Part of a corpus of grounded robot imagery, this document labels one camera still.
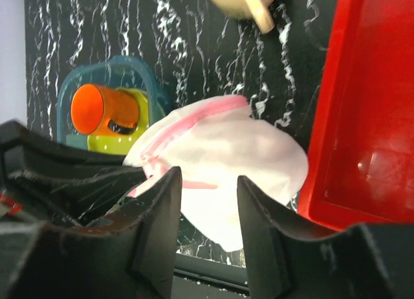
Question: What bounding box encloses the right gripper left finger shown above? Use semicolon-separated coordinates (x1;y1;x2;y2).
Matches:
1;167;182;298

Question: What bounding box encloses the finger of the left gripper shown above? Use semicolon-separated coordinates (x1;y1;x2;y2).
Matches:
1;120;146;227

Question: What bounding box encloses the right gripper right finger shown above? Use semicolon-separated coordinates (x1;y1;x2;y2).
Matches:
237;176;413;298

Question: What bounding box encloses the yellow-green dotted plate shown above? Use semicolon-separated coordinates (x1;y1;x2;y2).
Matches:
87;87;149;155

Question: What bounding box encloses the orange cup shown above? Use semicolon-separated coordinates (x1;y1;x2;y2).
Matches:
71;83;140;135

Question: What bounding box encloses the red plastic bin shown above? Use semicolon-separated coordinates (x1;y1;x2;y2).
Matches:
298;0;413;230

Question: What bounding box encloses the teal transparent tray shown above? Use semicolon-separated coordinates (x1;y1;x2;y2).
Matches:
57;56;173;150

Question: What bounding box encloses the beige ceramic mug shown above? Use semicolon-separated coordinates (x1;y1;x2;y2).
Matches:
211;0;275;34

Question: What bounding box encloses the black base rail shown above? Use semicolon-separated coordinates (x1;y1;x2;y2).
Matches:
175;239;250;298

